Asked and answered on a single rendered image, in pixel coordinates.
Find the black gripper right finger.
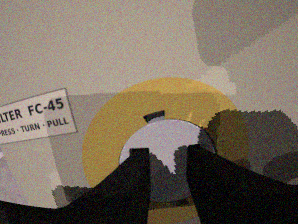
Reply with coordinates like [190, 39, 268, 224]
[186, 145, 298, 224]

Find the dark grey cylinder with tan slotted end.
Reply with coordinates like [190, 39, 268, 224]
[118, 112, 216, 202]

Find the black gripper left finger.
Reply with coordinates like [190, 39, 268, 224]
[0, 148, 150, 224]

